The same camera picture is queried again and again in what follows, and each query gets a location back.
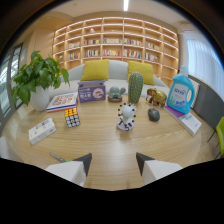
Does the white spiky figurine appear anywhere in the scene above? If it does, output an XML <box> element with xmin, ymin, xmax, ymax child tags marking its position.
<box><xmin>116</xmin><ymin>102</ymin><xmax>138</xmax><ymax>132</ymax></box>

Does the golden elephant figurine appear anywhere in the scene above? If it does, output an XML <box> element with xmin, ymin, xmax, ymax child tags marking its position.
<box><xmin>145</xmin><ymin>87</ymin><xmax>168</xmax><ymax>108</ymax></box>

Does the white rectangular box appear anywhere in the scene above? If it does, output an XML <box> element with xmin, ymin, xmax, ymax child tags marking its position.
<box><xmin>27</xmin><ymin>117</ymin><xmax>57</xmax><ymax>146</ymax></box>

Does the rubik's cube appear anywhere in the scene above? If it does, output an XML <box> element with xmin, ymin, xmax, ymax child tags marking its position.
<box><xmin>63</xmin><ymin>107</ymin><xmax>82</xmax><ymax>129</ymax></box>

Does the dark grey stone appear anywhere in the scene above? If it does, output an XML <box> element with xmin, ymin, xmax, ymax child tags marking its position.
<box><xmin>147</xmin><ymin>107</ymin><xmax>161</xmax><ymax>123</ymax></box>

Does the white and purple book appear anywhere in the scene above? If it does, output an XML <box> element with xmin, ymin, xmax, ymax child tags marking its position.
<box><xmin>163</xmin><ymin>105</ymin><xmax>203</xmax><ymax>138</ymax></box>

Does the colourful book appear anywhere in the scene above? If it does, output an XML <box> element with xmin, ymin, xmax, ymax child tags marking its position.
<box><xmin>45</xmin><ymin>91</ymin><xmax>79</xmax><ymax>114</ymax></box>

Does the green chair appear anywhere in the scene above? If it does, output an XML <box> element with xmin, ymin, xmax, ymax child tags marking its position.
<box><xmin>215</xmin><ymin>116</ymin><xmax>224</xmax><ymax>157</ymax></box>

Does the white plant pot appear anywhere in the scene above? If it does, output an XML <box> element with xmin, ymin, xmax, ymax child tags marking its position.
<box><xmin>29</xmin><ymin>85</ymin><xmax>51</xmax><ymax>112</ymax></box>

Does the blue detergent bottle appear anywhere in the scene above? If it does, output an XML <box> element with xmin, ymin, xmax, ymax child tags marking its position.
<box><xmin>166</xmin><ymin>65</ymin><xmax>196</xmax><ymax>115</ymax></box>

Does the purple box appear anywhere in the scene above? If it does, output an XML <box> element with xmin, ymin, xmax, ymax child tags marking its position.
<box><xmin>77</xmin><ymin>79</ymin><xmax>107</xmax><ymax>104</ymax></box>

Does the green cactus ornament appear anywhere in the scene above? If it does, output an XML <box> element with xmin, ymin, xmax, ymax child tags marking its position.
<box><xmin>127</xmin><ymin>71</ymin><xmax>145</xmax><ymax>105</ymax></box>

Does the yellow cushion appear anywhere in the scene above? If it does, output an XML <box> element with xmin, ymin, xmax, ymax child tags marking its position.
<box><xmin>126</xmin><ymin>60</ymin><xmax>156</xmax><ymax>87</ymax></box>
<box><xmin>80</xmin><ymin>58</ymin><xmax>111</xmax><ymax>82</ymax></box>

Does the green potted plant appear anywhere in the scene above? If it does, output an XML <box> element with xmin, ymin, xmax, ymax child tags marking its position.
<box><xmin>11</xmin><ymin>50</ymin><xmax>71</xmax><ymax>107</ymax></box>

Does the grey sofa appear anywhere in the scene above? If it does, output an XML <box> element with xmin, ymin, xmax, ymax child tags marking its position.
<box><xmin>48</xmin><ymin>59</ymin><xmax>171</xmax><ymax>101</ymax></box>

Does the white curtain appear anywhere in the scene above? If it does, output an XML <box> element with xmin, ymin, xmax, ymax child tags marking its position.
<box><xmin>185</xmin><ymin>31</ymin><xmax>224</xmax><ymax>102</ymax></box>

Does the wooden bookshelf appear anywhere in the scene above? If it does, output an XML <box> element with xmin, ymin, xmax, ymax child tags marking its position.
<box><xmin>52</xmin><ymin>16</ymin><xmax>180</xmax><ymax>88</ymax></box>

